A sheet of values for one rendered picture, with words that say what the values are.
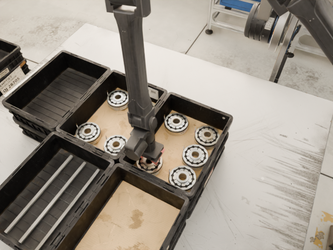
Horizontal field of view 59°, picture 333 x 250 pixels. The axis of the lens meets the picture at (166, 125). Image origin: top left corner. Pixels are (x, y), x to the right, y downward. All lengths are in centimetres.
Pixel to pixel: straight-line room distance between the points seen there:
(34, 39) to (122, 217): 260
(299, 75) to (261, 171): 170
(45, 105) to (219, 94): 87
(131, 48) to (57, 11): 301
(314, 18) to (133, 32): 41
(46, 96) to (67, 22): 211
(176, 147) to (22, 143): 74
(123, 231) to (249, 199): 53
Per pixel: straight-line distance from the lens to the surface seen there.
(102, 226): 111
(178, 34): 319
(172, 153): 121
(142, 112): 89
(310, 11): 68
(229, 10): 302
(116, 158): 110
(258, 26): 129
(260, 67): 291
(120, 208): 112
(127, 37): 79
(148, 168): 114
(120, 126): 131
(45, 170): 127
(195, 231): 122
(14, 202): 125
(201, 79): 168
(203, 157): 118
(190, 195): 102
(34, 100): 153
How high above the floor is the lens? 186
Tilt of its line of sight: 53 degrees down
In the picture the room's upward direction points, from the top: 1 degrees counter-clockwise
